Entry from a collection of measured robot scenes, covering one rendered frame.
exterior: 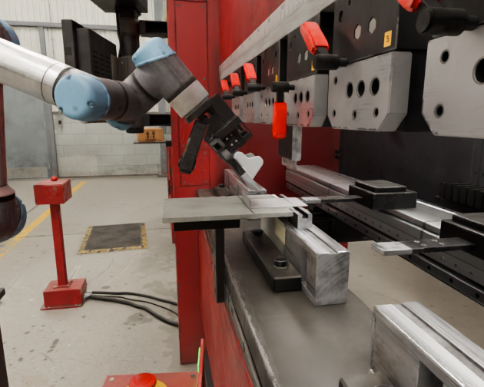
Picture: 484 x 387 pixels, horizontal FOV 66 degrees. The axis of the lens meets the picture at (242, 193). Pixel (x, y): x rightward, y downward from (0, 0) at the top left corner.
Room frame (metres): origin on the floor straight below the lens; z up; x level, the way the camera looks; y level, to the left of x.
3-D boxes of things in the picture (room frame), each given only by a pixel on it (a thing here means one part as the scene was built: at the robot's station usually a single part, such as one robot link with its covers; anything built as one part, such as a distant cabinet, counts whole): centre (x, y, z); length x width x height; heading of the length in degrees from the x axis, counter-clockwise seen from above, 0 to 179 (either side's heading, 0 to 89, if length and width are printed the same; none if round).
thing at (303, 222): (0.82, -0.11, 0.98); 0.20 x 0.03 x 0.03; 11
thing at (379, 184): (0.87, -0.26, 1.01); 0.26 x 0.12 x 0.05; 101
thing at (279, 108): (0.67, -0.07, 1.20); 0.04 x 0.02 x 0.10; 101
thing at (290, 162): (0.83, -0.10, 1.13); 0.10 x 0.02 x 0.10; 11
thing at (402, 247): (0.54, -0.32, 1.01); 0.26 x 0.12 x 0.05; 101
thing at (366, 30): (0.46, -0.17, 1.26); 0.15 x 0.09 x 0.17; 11
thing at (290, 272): (0.78, -0.06, 0.89); 0.30 x 0.05 x 0.03; 11
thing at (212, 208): (0.80, 0.04, 1.00); 0.26 x 0.18 x 0.01; 101
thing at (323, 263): (0.78, -0.12, 0.92); 0.39 x 0.06 x 0.10; 11
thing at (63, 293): (2.27, 1.17, 0.41); 0.25 x 0.20 x 0.83; 101
